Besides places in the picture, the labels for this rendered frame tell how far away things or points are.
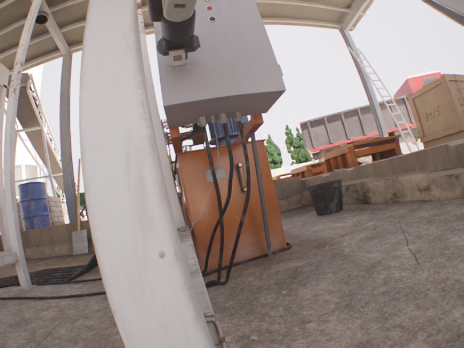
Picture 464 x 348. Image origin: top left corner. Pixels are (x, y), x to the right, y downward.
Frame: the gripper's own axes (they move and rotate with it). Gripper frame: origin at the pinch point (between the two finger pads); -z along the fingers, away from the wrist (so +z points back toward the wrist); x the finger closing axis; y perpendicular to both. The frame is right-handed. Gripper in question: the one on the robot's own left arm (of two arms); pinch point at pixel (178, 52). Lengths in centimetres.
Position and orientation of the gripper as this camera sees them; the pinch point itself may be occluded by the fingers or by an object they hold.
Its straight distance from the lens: 76.7
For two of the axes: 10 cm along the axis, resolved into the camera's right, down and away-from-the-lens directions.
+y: 2.1, 9.7, -0.8
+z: 1.7, -1.2, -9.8
